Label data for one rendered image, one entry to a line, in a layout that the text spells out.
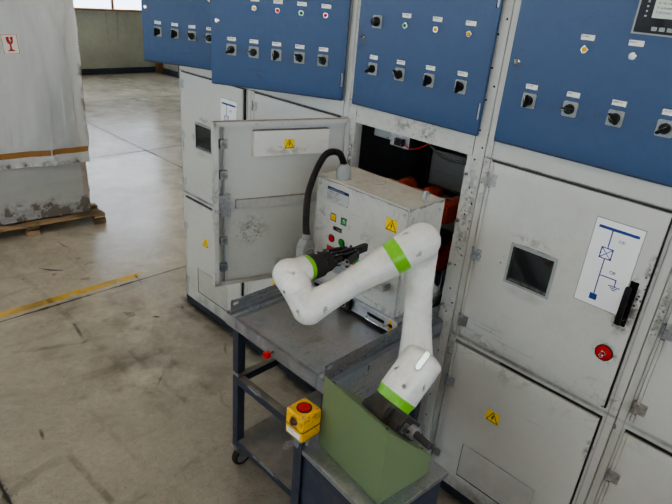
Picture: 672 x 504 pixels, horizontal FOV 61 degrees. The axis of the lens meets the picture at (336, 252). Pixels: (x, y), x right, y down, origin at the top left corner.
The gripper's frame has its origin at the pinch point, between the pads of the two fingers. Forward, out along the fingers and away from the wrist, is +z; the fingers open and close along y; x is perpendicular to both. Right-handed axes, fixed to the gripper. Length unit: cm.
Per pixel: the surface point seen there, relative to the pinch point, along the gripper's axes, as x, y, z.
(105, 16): -11, -1115, 422
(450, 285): -20.7, 17.2, 39.9
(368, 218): 6.3, -8.8, 13.4
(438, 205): 14.2, 10.3, 31.5
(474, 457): -93, 46, 38
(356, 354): -34.2, 13.9, -11.8
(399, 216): 12.1, 5.9, 13.4
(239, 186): 6, -65, -7
